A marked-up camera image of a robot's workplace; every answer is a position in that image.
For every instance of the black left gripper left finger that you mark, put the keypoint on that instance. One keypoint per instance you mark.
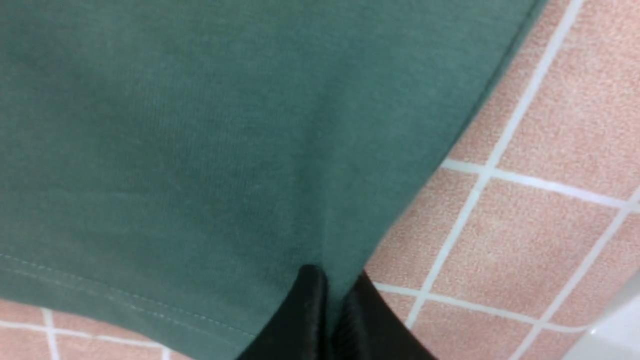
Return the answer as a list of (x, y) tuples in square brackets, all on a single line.
[(297, 330)]

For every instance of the green long-sleeved shirt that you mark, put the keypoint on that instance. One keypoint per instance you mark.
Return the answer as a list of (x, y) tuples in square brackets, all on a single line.
[(167, 166)]

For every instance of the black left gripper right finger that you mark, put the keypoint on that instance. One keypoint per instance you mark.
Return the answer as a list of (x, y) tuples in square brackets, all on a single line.
[(369, 330)]

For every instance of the pink checkered tablecloth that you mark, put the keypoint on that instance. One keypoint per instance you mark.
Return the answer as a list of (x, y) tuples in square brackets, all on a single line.
[(514, 246)]

